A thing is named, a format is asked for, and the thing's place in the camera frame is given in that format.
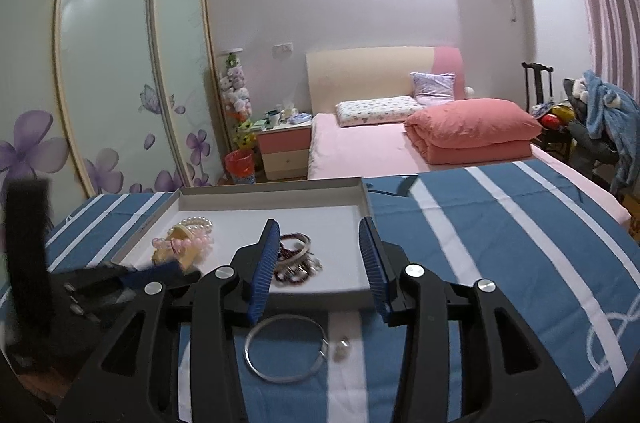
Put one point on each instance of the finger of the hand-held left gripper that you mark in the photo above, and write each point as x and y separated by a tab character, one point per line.
100	283

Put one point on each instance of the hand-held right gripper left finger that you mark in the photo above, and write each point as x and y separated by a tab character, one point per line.
262	268

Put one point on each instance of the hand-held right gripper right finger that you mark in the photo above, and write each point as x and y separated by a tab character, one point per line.
371	268

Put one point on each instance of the grey shallow tray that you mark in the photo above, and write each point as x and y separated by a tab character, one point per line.
325	213

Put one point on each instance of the yellow wristwatch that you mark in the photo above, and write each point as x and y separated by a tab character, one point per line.
175	258

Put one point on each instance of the silver bangle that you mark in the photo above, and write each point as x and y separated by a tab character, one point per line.
306	247
246	349

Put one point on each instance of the red trash bin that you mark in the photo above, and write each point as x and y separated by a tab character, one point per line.
241	167

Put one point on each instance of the pink and beige nightstand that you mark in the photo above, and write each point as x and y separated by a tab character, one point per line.
285	153

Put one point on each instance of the bed with pink sheet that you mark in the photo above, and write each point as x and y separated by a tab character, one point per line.
360	143

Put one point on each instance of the blue white striped cloth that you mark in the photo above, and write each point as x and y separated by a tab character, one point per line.
500	253

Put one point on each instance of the white mug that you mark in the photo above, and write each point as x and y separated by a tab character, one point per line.
273	117

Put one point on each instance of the white patterned pillow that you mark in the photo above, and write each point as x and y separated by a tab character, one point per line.
375	110

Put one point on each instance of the folded pink duvet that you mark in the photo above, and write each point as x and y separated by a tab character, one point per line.
470	128

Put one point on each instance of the column of plush toys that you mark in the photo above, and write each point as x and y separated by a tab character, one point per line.
236	93

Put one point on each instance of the purple patterned pillow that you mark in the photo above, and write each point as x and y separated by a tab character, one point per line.
434	87

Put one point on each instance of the beige and pink headboard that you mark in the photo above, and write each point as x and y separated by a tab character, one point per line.
360	73

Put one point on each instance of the floral glass door wardrobe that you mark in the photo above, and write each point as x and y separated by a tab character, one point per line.
100	53

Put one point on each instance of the dark wooden chair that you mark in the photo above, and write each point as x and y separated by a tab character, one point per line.
537	88

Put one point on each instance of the white wall socket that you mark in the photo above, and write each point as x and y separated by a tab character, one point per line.
282	49

